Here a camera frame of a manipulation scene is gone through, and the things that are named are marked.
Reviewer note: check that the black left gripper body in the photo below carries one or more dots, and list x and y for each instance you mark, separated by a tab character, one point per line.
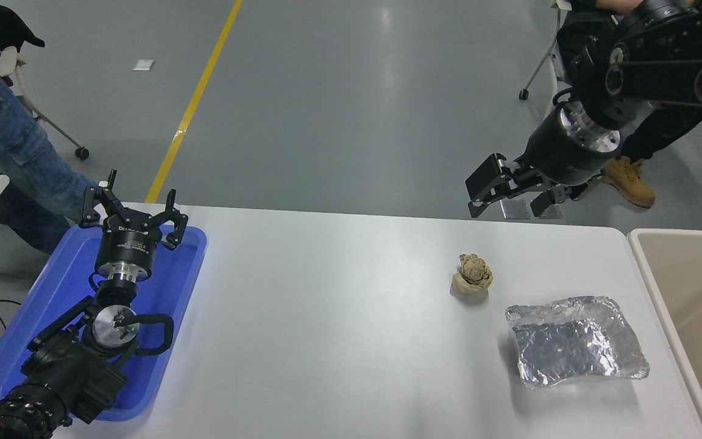
128	247

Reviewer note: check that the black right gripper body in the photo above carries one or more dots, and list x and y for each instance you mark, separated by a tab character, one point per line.
561	155

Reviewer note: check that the silver foil plate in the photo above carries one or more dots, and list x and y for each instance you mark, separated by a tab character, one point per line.
576	344

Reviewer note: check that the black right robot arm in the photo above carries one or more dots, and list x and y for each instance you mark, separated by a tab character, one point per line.
662	73

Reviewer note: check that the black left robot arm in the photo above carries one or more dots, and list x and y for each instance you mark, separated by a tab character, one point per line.
70	372

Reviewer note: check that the metal floor plate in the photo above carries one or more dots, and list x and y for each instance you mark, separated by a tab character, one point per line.
514	211
553	212

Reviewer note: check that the blue plastic tray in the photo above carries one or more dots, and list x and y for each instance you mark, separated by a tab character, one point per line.
168	286

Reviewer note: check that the person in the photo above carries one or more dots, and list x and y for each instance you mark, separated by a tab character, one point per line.
631	180
16	146

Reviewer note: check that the crumpled tan paper ball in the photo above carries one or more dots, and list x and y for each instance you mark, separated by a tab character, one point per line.
473	274

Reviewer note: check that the grey rolling chair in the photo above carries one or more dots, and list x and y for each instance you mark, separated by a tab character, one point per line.
40	113

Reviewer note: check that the large pale bin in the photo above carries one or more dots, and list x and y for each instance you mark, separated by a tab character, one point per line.
698	292

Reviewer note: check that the black jacket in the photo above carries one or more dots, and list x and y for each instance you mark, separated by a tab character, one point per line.
13	24

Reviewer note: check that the white frame rolling chair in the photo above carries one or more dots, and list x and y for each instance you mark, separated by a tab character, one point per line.
549	55

